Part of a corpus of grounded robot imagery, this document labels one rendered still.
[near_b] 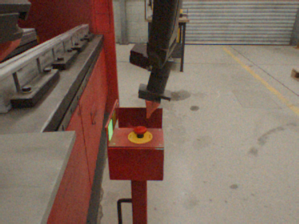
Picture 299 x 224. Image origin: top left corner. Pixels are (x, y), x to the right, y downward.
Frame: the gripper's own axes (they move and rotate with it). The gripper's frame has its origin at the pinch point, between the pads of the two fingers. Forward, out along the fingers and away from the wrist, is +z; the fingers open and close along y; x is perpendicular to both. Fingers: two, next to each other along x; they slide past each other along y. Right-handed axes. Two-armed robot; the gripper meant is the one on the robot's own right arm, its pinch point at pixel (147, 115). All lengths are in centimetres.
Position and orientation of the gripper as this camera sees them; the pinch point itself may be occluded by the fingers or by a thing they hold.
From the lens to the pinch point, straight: 74.6
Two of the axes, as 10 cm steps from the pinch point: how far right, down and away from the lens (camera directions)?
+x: -0.3, 4.3, -9.0
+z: -2.5, 8.7, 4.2
